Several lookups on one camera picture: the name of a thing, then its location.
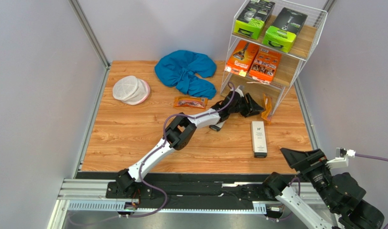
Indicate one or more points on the orange razor bag horizontal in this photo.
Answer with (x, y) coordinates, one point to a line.
(190, 101)

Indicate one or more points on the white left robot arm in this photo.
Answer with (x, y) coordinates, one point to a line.
(178, 130)

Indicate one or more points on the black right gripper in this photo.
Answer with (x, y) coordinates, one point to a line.
(308, 161)

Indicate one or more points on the white wire wooden shelf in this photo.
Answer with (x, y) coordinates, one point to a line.
(291, 63)

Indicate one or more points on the blue cloth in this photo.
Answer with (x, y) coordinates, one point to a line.
(187, 72)

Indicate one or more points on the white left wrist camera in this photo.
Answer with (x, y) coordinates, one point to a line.
(239, 90)

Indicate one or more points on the white mesh laundry bag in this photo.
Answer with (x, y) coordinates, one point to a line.
(131, 90)

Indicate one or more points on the white tall box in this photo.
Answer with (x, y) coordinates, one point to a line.
(259, 144)
(218, 126)

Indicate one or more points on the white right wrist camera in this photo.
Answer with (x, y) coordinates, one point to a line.
(342, 158)

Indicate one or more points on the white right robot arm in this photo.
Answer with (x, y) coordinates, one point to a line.
(341, 193)

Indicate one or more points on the white tall box far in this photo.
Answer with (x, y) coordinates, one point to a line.
(259, 144)

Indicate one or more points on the black mounting rail base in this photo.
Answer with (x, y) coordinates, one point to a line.
(170, 193)

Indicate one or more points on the white tall box near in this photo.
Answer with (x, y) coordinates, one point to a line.
(218, 126)

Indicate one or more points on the black green box on shelf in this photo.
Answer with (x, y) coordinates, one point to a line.
(252, 19)

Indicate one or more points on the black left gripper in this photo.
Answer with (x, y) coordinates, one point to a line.
(251, 109)

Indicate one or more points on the orange razor bag vertical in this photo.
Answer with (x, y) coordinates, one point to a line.
(267, 113)

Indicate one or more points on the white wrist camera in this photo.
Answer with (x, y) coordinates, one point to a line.
(342, 158)
(239, 90)

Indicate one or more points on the orange razor box back side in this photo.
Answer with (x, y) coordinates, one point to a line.
(264, 66)

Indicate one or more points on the orange Gillette Fusion5 box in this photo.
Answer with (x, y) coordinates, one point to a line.
(241, 58)

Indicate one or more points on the black green Gillette Labs box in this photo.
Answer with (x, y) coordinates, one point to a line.
(282, 33)

